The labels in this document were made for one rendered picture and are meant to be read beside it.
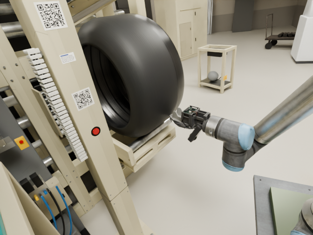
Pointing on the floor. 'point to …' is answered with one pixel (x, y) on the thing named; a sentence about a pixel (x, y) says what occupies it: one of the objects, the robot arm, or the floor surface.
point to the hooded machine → (304, 37)
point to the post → (106, 182)
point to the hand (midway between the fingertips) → (172, 117)
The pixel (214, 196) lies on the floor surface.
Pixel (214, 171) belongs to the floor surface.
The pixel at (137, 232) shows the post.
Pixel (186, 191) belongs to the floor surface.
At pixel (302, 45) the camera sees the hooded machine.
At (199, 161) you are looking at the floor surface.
